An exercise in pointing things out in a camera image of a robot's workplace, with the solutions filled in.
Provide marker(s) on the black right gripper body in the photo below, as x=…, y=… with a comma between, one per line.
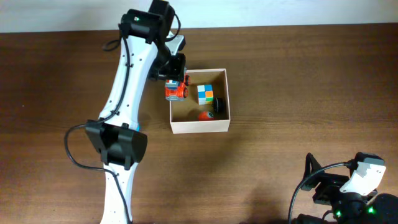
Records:
x=325, y=182

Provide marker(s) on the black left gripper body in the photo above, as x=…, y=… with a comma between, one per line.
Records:
x=167, y=68

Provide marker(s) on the red toy fire truck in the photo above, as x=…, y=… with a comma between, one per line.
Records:
x=176, y=90

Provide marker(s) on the multicoloured puzzle cube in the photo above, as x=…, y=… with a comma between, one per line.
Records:
x=205, y=94

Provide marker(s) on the orange toy ball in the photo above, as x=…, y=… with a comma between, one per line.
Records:
x=206, y=116

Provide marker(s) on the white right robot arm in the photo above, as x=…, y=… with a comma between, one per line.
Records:
x=380, y=209

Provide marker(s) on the pink cardboard box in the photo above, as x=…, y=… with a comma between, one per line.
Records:
x=184, y=114

